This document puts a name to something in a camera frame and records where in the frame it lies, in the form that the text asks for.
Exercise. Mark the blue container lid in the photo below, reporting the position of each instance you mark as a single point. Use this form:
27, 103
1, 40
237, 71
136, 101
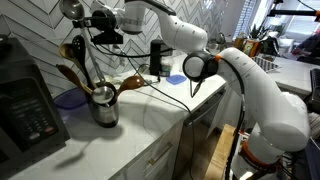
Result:
176, 79

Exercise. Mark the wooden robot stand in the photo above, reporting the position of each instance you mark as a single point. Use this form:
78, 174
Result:
216, 167

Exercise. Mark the dark wooden spoon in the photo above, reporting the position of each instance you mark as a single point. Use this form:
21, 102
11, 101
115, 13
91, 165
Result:
72, 77

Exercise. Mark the black microwave oven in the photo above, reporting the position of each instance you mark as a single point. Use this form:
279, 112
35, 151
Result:
30, 125

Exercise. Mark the black slotted spoon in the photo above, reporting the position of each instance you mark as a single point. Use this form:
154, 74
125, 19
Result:
79, 50

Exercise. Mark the brown wooden ladle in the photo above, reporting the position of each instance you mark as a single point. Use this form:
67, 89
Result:
130, 83

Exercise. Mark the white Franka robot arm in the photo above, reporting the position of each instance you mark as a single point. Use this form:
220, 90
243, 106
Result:
281, 119

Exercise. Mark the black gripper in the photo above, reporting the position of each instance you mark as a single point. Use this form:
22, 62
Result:
103, 20

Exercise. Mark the silver measuring cup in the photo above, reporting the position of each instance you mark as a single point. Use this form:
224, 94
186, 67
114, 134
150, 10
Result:
102, 95

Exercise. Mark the black coffee maker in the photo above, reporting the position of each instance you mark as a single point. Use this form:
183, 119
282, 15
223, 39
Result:
158, 49

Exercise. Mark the silver ladle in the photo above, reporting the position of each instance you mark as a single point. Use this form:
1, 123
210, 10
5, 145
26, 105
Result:
73, 10

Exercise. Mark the gold drawer handle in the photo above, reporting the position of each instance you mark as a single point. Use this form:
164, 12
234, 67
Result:
164, 150

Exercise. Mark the light wooden spoon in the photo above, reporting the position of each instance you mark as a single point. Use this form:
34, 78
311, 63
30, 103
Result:
66, 52

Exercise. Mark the steel utensil holder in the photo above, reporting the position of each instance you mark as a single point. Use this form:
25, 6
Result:
105, 116

